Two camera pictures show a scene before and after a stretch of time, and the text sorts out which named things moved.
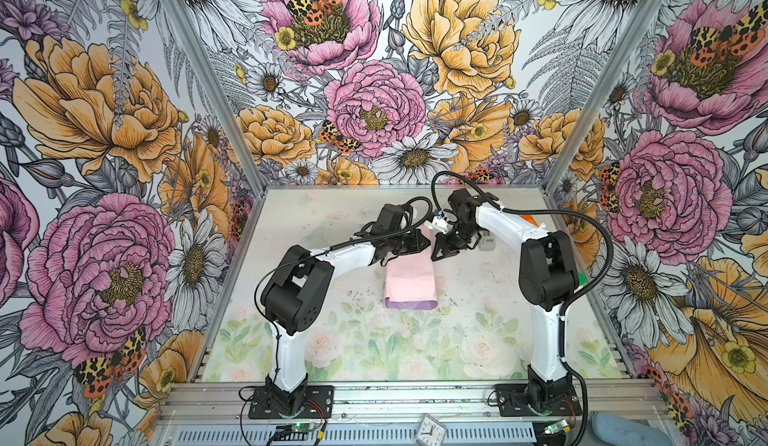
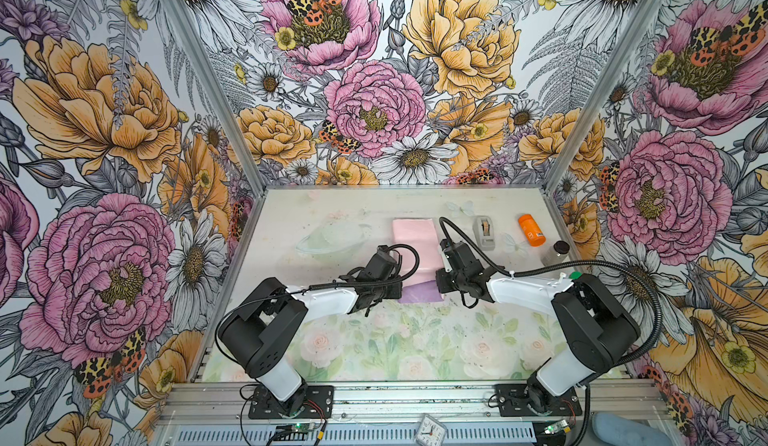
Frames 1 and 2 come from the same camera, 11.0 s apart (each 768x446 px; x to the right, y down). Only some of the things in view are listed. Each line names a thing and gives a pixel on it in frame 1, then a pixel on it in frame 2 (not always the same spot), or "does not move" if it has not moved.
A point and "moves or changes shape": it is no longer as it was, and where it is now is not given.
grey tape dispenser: [487, 242] does not move
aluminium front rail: [199, 405] does not move
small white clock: [430, 432] does not move
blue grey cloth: [616, 430] does not move
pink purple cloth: [410, 280] moves or changes shape
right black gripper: [440, 244] -> [441, 281]
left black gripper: [417, 239] -> [396, 290]
